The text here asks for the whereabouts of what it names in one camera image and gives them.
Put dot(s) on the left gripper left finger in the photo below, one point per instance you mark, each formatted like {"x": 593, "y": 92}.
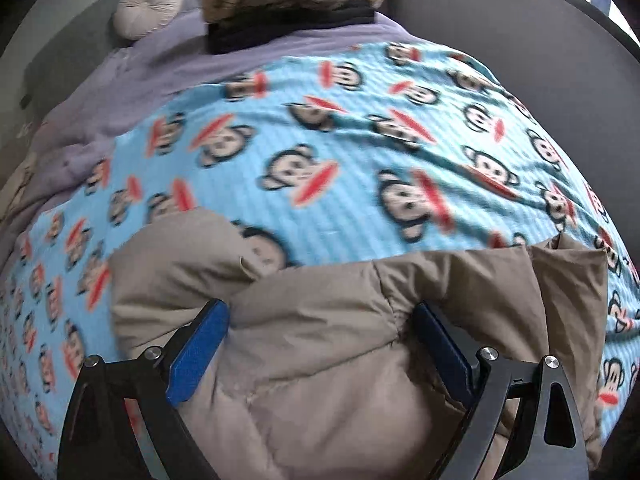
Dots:
{"x": 98, "y": 439}

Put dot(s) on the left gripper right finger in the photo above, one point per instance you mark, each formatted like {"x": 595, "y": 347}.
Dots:
{"x": 546, "y": 440}

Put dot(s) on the beige puffer jacket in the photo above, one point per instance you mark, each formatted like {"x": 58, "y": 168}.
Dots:
{"x": 319, "y": 376}

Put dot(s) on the purple duvet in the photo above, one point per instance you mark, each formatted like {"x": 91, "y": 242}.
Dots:
{"x": 150, "y": 75}

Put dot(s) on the blue monkey print blanket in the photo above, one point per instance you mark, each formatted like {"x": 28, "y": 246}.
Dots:
{"x": 355, "y": 155}

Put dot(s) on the grey padded headboard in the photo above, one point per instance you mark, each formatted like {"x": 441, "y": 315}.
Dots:
{"x": 57, "y": 47}

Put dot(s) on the black folded garment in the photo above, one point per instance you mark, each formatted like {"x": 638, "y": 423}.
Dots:
{"x": 244, "y": 32}

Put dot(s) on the round white cushion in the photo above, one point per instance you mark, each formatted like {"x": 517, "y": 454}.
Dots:
{"x": 135, "y": 19}

